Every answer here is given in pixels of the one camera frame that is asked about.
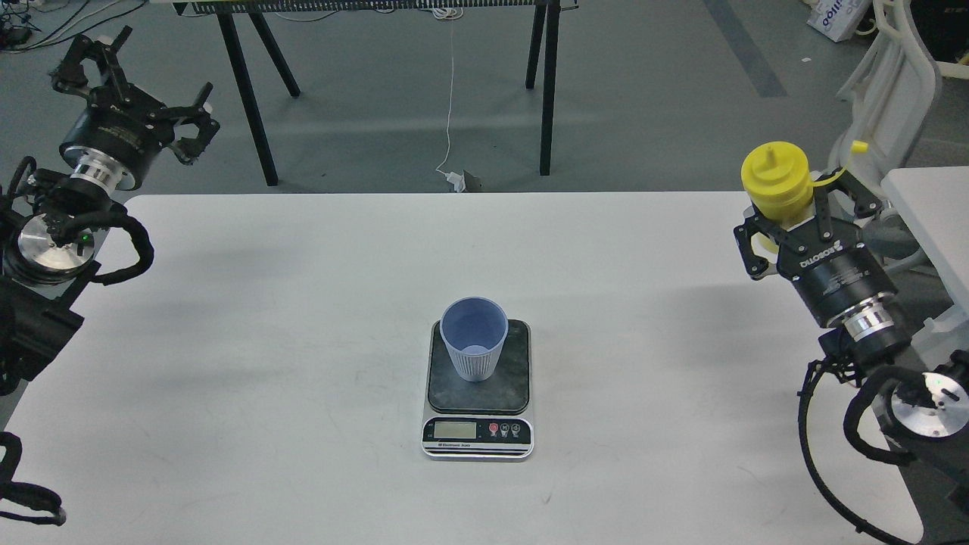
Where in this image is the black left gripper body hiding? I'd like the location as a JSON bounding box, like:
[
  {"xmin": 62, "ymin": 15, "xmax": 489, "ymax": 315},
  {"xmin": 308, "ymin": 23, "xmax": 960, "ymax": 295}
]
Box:
[{"xmin": 59, "ymin": 104, "xmax": 176, "ymax": 191}]

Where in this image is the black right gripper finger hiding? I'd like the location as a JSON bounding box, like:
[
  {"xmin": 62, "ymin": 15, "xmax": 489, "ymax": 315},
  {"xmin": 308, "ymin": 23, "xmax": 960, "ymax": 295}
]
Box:
[
  {"xmin": 811, "ymin": 167, "xmax": 885, "ymax": 242},
  {"xmin": 733, "ymin": 204, "xmax": 803, "ymax": 282}
]

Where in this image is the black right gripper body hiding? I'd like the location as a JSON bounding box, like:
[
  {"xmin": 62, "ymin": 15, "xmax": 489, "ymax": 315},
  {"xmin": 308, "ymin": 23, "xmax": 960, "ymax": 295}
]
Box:
[{"xmin": 777, "ymin": 223, "xmax": 899, "ymax": 328}]

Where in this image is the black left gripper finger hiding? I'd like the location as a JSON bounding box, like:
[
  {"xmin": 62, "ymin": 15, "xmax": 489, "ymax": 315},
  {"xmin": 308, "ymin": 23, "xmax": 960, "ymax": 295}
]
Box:
[
  {"xmin": 49, "ymin": 26, "xmax": 136, "ymax": 113},
  {"xmin": 155, "ymin": 82, "xmax": 222, "ymax": 166}
]

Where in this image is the yellow squeeze bottle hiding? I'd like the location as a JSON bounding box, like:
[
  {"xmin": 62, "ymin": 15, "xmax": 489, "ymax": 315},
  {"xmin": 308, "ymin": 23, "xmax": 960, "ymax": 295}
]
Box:
[{"xmin": 740, "ymin": 141, "xmax": 849, "ymax": 232}]

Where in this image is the blue ribbed plastic cup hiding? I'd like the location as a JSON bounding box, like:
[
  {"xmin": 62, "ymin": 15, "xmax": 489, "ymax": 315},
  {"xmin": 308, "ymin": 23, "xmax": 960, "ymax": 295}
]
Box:
[{"xmin": 439, "ymin": 297, "xmax": 509, "ymax": 382}]

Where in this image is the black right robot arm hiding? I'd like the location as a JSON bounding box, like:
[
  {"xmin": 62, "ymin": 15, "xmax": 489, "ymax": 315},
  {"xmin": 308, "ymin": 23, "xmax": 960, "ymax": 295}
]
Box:
[{"xmin": 734, "ymin": 170, "xmax": 967, "ymax": 544}]

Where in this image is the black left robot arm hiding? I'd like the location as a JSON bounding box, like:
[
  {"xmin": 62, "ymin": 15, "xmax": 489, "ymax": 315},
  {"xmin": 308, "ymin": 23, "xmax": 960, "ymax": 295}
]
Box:
[{"xmin": 1, "ymin": 26, "xmax": 220, "ymax": 397}]

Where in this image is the digital kitchen scale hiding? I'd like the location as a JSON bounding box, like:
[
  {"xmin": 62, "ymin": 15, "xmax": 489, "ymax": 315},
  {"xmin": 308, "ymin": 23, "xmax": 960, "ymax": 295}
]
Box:
[{"xmin": 421, "ymin": 319, "xmax": 535, "ymax": 462}]

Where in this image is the white office chair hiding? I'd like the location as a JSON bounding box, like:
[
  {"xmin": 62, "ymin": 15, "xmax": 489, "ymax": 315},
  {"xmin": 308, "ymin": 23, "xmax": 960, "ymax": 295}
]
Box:
[{"xmin": 825, "ymin": 0, "xmax": 969, "ymax": 357}]

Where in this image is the black metal trestle table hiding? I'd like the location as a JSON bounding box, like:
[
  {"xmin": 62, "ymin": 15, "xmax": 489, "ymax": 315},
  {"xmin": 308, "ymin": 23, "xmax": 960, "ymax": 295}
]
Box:
[{"xmin": 173, "ymin": 0, "xmax": 581, "ymax": 187}]

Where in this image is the white printed bag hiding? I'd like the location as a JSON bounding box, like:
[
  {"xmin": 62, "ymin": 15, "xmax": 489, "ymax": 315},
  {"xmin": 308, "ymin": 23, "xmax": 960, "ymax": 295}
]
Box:
[{"xmin": 806, "ymin": 1, "xmax": 875, "ymax": 42}]

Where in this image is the white power adapter plug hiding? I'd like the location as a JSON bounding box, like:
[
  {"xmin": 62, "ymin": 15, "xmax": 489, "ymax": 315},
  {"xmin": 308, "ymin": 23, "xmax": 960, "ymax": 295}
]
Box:
[{"xmin": 445, "ymin": 171, "xmax": 467, "ymax": 194}]

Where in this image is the white hanging cable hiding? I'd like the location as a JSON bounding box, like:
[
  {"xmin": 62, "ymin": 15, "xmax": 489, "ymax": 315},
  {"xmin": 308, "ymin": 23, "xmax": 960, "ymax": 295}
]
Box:
[{"xmin": 434, "ymin": 8, "xmax": 464, "ymax": 176}]

